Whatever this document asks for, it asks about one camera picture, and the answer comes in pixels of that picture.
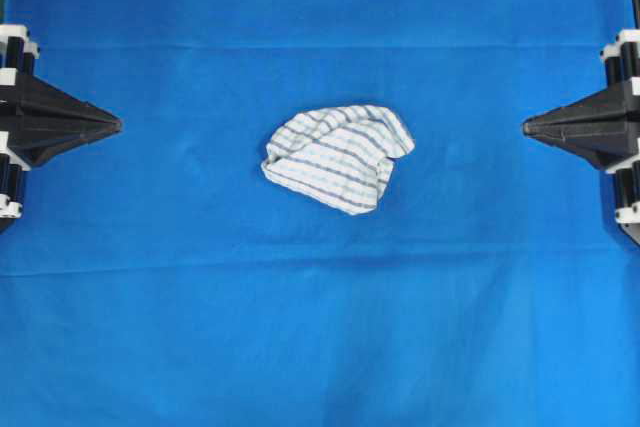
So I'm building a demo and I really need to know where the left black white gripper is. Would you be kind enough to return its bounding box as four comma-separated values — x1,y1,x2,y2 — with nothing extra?
1,24,123,233

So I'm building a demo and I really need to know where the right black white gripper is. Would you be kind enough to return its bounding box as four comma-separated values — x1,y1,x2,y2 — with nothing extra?
522,29,639,246

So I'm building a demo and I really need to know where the white blue-striped towel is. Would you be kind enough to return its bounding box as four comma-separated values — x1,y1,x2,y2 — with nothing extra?
261,105,415,216

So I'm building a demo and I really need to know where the blue table cloth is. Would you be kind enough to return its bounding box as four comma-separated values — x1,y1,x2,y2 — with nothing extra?
1,0,639,426

